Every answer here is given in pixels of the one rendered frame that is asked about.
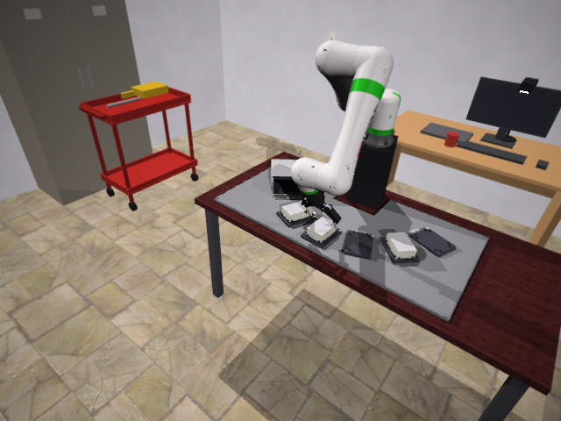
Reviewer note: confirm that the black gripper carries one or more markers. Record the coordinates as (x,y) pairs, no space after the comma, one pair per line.
(329,211)

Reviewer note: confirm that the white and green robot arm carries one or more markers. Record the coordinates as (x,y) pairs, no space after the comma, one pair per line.
(370,115)

